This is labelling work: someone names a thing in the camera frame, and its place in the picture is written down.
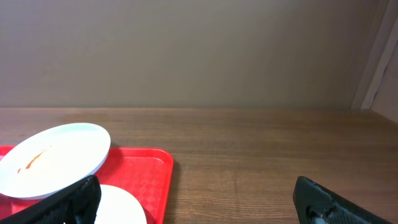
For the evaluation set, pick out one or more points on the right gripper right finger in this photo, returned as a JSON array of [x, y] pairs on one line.
[[316, 204]]

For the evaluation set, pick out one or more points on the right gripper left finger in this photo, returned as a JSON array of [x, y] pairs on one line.
[[75, 204]]

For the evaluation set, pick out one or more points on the red plastic tray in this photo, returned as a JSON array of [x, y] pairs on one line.
[[144, 172]]

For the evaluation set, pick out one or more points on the white plate right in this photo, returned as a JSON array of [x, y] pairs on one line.
[[117, 206]]

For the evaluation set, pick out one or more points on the white plate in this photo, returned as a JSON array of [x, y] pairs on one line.
[[117, 206], [53, 159]]

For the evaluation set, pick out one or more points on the white plate top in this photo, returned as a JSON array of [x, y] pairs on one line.
[[53, 159]]

